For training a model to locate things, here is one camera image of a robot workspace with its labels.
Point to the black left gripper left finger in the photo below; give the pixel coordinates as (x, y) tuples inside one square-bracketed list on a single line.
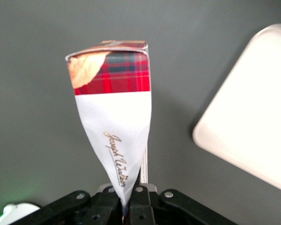
[(106, 208)]

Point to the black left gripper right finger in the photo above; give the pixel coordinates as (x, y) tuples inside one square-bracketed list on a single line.
[(141, 208)]

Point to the red tartan cookie box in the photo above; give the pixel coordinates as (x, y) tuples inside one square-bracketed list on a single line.
[(114, 117)]

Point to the cream plastic tray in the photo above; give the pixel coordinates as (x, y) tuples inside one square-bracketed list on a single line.
[(248, 112)]

